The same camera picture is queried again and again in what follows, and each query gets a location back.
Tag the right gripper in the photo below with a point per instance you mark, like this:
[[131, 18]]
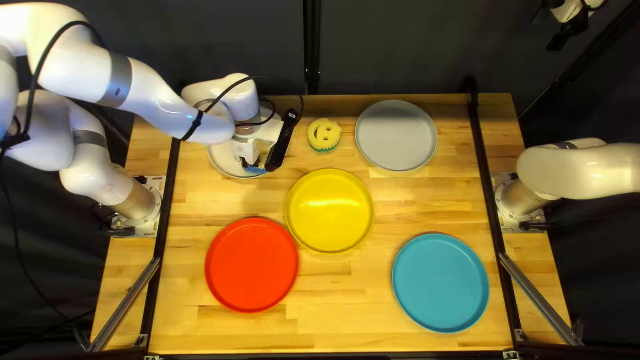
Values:
[[569, 11]]

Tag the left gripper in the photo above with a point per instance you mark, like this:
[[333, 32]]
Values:
[[255, 145]]

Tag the yellow sponge with blue underside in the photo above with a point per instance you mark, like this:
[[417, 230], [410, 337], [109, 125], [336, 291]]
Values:
[[256, 170]]

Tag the yellow sponge with green underside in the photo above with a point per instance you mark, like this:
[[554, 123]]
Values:
[[324, 134]]

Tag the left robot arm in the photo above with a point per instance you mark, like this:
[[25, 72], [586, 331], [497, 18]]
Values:
[[75, 65]]

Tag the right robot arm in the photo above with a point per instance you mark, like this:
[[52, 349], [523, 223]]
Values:
[[575, 167]]

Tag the grey round plate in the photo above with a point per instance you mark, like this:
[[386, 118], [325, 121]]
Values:
[[222, 160], [396, 135]]

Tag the yellow round plate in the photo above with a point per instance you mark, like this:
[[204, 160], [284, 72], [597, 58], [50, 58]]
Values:
[[329, 210]]

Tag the orange round plate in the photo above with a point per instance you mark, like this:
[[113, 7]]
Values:
[[251, 265]]

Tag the teal round plate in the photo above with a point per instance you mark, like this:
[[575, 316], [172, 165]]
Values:
[[440, 282]]

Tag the black frame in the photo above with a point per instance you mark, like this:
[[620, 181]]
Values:
[[311, 45]]

